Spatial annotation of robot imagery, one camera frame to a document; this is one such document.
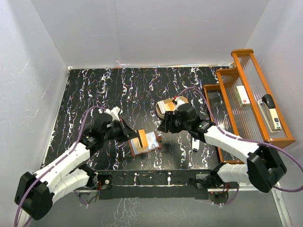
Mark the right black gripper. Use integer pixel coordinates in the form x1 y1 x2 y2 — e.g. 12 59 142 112
158 111 190 133

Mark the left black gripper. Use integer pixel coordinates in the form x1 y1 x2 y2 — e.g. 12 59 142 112
102 118 139 143

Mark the stack of credit cards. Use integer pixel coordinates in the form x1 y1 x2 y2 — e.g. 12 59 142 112
156 100 170 116

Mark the brown leather card holder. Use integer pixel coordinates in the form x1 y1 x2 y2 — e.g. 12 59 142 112
128 130 162 157

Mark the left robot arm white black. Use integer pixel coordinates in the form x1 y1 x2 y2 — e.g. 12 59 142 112
14 113 139 220

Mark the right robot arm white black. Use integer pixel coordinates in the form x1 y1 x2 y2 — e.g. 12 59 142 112
158 104 287 192

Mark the beige oval tray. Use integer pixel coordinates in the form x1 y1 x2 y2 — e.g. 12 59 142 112
156 96 188 119

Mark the orange wooden tiered shelf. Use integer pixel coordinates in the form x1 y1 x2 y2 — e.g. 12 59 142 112
204 49 295 148

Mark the white staple box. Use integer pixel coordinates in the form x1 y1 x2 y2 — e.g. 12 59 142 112
235 85 251 107

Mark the black beige stapler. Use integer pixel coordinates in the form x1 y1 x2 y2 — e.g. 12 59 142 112
257 94 282 133

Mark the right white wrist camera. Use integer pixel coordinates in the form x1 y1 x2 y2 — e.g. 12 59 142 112
172 96 186 107

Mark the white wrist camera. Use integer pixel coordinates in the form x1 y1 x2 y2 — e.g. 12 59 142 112
105 106 121 121
172 96 186 107

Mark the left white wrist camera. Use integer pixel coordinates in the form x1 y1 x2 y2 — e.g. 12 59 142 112
105 106 121 121

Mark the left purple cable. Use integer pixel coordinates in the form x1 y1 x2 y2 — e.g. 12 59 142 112
14 105 112 227

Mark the purple cable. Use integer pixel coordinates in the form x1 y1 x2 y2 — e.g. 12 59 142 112
173 87 303 192
14 105 112 227

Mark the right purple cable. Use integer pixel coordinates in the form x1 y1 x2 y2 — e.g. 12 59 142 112
173 87 303 192

